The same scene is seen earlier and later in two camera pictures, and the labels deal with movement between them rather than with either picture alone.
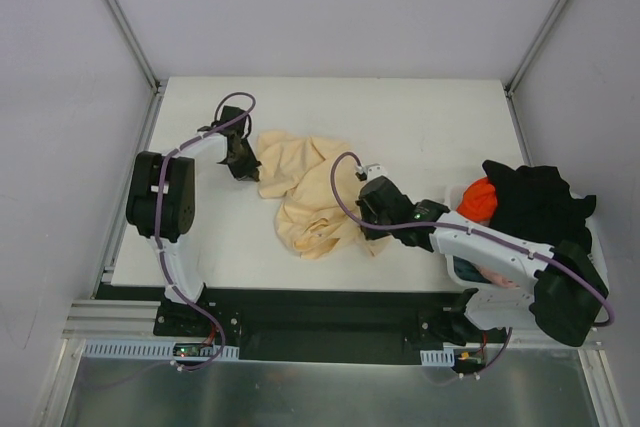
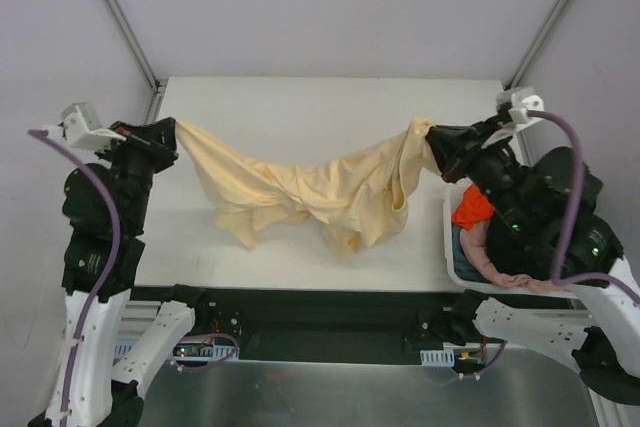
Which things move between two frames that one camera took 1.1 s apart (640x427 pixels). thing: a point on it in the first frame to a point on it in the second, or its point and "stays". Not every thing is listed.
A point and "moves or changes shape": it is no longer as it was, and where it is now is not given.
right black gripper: (370, 222) to (470, 148)
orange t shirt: (479, 200) stays
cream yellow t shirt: (309, 224) moves or changes shape
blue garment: (468, 270) stays
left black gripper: (239, 155) to (145, 142)
